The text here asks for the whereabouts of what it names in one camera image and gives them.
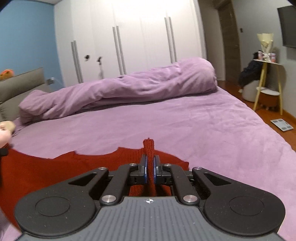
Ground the cream wrapped flower bouquet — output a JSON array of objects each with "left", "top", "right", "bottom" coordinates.
[{"left": 257, "top": 33, "right": 274, "bottom": 62}]

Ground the black clothing pile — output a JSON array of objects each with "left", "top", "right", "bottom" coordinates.
[{"left": 239, "top": 52, "right": 269, "bottom": 88}]

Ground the white round stool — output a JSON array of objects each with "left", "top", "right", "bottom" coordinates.
[{"left": 243, "top": 80, "right": 260, "bottom": 102}]

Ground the grey padded headboard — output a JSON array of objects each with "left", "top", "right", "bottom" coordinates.
[{"left": 0, "top": 68, "right": 45, "bottom": 122}]

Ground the orange plush toy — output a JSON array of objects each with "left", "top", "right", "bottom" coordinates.
[{"left": 0, "top": 69, "right": 15, "bottom": 80}]

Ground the side table with yellow legs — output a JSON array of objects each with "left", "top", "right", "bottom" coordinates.
[{"left": 253, "top": 59, "right": 286, "bottom": 115}]

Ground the pink plush toy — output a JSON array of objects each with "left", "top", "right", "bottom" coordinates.
[{"left": 0, "top": 120, "right": 16, "bottom": 149}]

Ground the red knit cardigan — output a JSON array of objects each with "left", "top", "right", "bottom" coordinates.
[{"left": 0, "top": 138, "right": 190, "bottom": 232}]

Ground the black stand with clamp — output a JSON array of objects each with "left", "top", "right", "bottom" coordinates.
[{"left": 97, "top": 56, "right": 104, "bottom": 79}]

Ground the purple bed sheet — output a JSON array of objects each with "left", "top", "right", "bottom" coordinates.
[{"left": 0, "top": 87, "right": 296, "bottom": 241}]

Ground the purple duvet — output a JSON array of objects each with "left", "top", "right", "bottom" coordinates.
[{"left": 18, "top": 57, "right": 218, "bottom": 126}]

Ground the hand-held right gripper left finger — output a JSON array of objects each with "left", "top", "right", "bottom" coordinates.
[{"left": 55, "top": 155, "right": 148, "bottom": 205}]

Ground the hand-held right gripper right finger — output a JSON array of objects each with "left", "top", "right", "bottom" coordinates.
[{"left": 154, "top": 156, "right": 245, "bottom": 205}]

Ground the brown stool with white top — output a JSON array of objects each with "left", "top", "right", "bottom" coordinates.
[{"left": 257, "top": 88, "right": 281, "bottom": 113}]

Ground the black wall television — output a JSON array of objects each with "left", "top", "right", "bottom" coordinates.
[{"left": 277, "top": 6, "right": 296, "bottom": 49}]

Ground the bathroom scale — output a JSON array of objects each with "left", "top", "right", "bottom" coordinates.
[{"left": 270, "top": 119, "right": 294, "bottom": 132}]

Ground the brown wooden door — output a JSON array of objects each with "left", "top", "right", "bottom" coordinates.
[{"left": 217, "top": 1, "right": 240, "bottom": 81}]

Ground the white wardrobe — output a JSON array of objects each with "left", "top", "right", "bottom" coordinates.
[{"left": 54, "top": 0, "right": 207, "bottom": 88}]

